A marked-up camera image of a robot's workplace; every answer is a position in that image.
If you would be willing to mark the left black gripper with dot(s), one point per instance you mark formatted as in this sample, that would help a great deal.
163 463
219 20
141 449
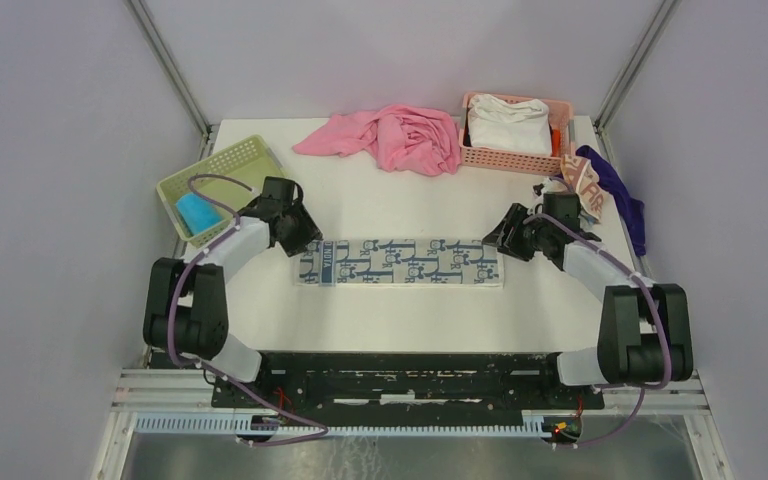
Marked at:
308 230

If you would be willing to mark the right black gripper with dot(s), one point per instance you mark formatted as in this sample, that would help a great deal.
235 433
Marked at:
513 217

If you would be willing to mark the blue white patterned cloth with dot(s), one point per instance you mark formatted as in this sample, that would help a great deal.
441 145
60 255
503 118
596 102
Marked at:
418 262

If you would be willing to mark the blue towel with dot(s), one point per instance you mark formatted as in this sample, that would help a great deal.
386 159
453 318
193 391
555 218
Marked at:
198 214

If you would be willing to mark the green plastic basket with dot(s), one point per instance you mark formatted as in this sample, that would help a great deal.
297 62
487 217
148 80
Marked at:
244 166

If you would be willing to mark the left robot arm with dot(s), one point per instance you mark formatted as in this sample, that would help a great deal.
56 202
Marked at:
186 310

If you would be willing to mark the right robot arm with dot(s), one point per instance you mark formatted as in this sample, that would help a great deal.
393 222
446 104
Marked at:
644 336

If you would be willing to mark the beige rabbit print towel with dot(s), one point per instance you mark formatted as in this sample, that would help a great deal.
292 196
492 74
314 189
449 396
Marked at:
579 173

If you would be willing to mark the white folded towel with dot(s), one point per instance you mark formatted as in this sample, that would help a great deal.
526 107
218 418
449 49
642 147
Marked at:
520 127

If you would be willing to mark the orange item in basket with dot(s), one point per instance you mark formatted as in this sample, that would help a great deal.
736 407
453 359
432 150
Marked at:
555 141

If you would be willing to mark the purple cloth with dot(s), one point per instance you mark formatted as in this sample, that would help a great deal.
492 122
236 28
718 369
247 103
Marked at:
630 209

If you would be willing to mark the pink plastic basket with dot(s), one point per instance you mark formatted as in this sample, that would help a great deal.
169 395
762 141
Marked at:
561 117

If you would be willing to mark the pink towel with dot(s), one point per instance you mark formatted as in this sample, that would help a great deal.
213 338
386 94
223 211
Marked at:
398 137

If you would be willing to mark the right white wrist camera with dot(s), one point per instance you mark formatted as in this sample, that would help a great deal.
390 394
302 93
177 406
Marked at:
542 188

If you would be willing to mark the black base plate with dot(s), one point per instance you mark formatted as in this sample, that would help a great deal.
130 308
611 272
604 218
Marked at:
416 390

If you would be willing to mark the white cable duct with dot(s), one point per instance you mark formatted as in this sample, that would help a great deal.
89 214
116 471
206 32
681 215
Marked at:
257 426

